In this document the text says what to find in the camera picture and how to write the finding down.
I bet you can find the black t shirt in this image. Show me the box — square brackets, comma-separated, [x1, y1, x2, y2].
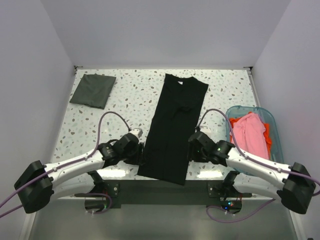
[137, 73, 209, 185]

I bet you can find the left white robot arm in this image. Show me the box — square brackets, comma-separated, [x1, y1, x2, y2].
[14, 128, 143, 214]

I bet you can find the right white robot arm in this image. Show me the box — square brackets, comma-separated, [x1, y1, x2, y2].
[187, 131, 316, 215]

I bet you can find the orange t shirt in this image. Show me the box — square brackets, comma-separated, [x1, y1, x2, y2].
[229, 116, 273, 148]

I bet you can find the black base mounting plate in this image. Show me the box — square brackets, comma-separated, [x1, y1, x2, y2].
[90, 180, 252, 208]

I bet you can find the teal plastic basket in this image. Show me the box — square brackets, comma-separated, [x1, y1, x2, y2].
[225, 105, 284, 164]

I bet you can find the pink t shirt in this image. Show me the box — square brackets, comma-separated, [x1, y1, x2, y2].
[229, 112, 271, 161]

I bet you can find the folded grey t shirt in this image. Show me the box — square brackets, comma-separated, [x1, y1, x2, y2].
[69, 74, 116, 110]

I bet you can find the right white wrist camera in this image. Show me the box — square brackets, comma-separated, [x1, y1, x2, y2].
[196, 125, 212, 136]

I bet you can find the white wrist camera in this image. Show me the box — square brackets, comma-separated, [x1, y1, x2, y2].
[129, 128, 143, 139]
[196, 125, 212, 136]

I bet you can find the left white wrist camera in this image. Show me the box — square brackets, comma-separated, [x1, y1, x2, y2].
[129, 128, 143, 139]

